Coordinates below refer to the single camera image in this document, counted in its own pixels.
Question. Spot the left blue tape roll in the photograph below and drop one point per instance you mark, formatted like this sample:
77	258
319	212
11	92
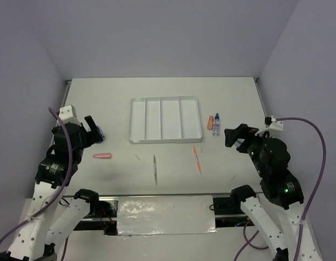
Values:
101	133

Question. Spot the pink eraser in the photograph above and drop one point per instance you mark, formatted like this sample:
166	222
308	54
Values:
102	156

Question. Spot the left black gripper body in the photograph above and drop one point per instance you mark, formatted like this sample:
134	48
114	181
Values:
86	138

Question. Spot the green white pen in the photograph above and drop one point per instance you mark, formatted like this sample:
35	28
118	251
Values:
155	170

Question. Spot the orange pen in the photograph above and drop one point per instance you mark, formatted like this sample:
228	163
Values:
197	160

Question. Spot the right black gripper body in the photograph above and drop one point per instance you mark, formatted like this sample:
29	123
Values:
252	143

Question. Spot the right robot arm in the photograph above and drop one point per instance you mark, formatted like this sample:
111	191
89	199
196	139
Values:
292	239

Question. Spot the clear blue-capped bottle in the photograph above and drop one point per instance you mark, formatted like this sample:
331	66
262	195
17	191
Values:
216	125

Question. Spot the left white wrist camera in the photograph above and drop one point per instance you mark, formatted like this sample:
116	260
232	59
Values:
68	114

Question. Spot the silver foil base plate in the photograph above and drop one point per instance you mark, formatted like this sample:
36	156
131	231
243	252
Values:
165	215

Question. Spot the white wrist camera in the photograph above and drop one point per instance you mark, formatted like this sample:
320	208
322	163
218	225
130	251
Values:
272	127
68	114

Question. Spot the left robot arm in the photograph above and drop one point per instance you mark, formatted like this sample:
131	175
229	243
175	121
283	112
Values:
40	236

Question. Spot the orange eraser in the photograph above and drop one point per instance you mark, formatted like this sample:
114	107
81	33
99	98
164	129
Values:
210	123

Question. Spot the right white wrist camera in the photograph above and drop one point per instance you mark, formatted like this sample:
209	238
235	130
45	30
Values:
272	127

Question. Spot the white divided organizer tray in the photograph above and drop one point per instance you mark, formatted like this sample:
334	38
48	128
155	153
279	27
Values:
164	120

